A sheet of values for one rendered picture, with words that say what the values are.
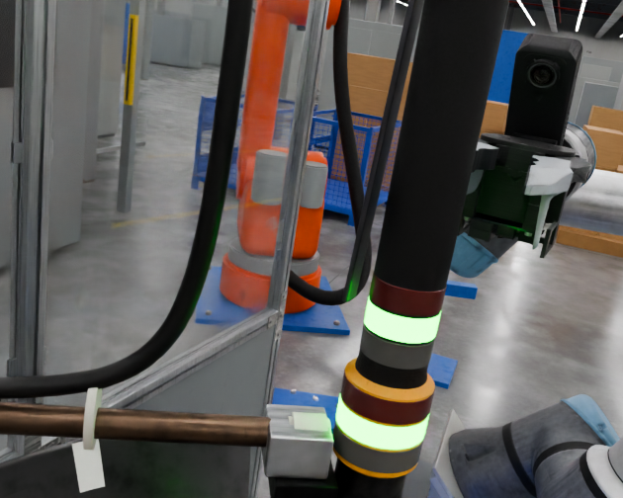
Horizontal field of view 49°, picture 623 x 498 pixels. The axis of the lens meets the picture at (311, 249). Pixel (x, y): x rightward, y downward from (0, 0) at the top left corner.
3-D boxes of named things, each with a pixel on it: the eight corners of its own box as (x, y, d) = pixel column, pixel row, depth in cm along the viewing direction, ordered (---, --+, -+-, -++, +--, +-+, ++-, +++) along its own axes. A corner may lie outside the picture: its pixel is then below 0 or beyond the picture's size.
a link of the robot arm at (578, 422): (544, 454, 113) (623, 423, 108) (556, 520, 101) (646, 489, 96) (506, 404, 110) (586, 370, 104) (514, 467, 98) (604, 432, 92)
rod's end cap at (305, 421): (292, 426, 32) (333, 429, 32) (287, 403, 33) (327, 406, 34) (286, 463, 32) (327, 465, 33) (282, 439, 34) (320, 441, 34)
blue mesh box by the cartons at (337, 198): (276, 206, 705) (289, 111, 676) (321, 190, 818) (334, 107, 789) (356, 226, 676) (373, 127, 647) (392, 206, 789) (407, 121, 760)
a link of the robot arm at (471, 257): (472, 248, 84) (538, 186, 79) (476, 296, 75) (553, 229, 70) (423, 209, 83) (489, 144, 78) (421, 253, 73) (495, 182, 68)
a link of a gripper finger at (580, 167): (590, 195, 45) (579, 176, 54) (597, 172, 45) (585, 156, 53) (518, 181, 47) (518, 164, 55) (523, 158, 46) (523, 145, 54)
